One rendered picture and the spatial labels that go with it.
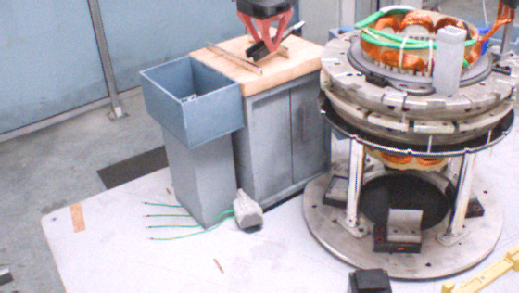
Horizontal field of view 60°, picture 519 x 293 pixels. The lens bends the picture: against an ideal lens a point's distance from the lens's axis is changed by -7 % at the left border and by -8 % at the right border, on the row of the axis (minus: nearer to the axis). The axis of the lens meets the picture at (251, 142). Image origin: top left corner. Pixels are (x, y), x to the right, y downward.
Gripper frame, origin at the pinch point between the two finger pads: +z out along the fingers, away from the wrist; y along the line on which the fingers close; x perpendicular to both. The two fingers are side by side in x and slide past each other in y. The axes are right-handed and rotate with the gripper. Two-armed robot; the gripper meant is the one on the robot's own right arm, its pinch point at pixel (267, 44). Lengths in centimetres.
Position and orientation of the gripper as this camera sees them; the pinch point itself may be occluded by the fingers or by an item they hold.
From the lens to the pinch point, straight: 84.7
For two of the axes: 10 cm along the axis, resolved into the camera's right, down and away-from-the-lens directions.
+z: 1.1, 8.0, 5.9
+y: 5.9, 4.2, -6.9
